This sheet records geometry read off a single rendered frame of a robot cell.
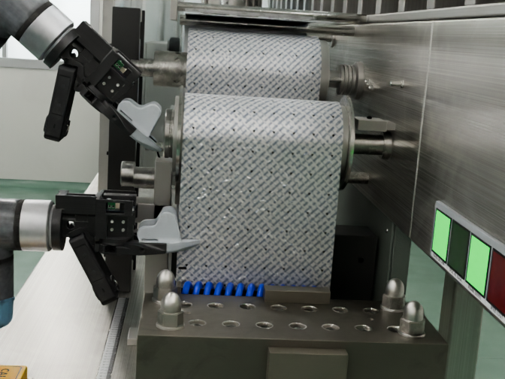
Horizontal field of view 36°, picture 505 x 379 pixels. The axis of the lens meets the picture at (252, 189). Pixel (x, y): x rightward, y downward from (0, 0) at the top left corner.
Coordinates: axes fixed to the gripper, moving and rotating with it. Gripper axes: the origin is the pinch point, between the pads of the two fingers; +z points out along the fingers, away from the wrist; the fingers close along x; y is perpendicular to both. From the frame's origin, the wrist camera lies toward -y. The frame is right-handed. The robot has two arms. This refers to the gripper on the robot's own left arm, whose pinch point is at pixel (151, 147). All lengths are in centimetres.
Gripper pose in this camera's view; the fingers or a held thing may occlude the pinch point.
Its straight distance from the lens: 117.6
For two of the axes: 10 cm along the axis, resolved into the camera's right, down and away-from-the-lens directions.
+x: -0.8, -2.0, 9.8
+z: 7.2, 6.7, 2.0
